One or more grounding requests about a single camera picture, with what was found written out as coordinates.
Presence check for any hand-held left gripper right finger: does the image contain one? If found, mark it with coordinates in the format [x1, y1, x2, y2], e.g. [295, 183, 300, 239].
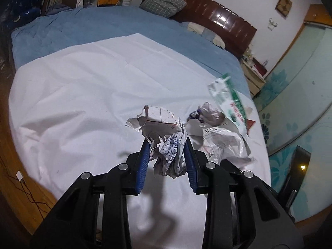
[184, 136, 309, 249]

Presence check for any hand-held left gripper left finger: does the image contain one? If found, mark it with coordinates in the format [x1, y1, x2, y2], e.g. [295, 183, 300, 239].
[33, 140, 151, 249]

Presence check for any clear plastic mask bag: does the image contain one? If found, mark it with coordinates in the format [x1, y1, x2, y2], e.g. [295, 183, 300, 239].
[202, 127, 257, 169]

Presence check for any white printed paper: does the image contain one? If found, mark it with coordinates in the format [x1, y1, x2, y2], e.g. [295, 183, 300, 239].
[126, 105, 188, 179]

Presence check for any grey paper ball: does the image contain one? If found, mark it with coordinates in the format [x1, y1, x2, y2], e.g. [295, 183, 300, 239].
[198, 102, 226, 127]

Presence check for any green white plastic package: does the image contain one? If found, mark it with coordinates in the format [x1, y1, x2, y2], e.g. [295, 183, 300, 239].
[207, 73, 248, 137]

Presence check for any floral glass wardrobe door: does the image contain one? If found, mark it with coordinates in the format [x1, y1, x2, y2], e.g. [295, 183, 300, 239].
[253, 4, 332, 223]

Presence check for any white bed sheet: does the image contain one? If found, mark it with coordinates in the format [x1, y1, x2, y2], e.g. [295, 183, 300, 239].
[9, 33, 271, 249]

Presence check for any cream nightstand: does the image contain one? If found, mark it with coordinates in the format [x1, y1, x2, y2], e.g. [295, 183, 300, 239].
[240, 57, 267, 98]

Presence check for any red box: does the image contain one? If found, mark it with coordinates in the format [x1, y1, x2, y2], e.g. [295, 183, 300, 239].
[253, 63, 267, 77]

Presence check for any patchwork pillow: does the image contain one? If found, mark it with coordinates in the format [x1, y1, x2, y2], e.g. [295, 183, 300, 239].
[182, 21, 226, 50]

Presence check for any blue bed sheet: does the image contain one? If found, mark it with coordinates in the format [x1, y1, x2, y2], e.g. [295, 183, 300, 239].
[11, 5, 251, 99]

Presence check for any dark red wooden headboard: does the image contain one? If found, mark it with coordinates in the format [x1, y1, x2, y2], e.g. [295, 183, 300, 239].
[141, 0, 257, 59]

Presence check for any grey checked folded blanket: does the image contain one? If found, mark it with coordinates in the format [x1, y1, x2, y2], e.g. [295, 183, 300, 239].
[140, 0, 187, 18]

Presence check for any dark blue moon-print cloth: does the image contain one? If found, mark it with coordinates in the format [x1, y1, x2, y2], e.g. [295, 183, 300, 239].
[0, 0, 55, 29]

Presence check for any dark floor cable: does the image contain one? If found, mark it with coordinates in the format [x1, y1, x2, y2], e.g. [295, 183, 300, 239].
[0, 158, 52, 213]

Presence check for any brown framed wall picture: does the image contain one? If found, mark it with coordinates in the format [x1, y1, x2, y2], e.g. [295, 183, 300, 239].
[276, 0, 293, 18]

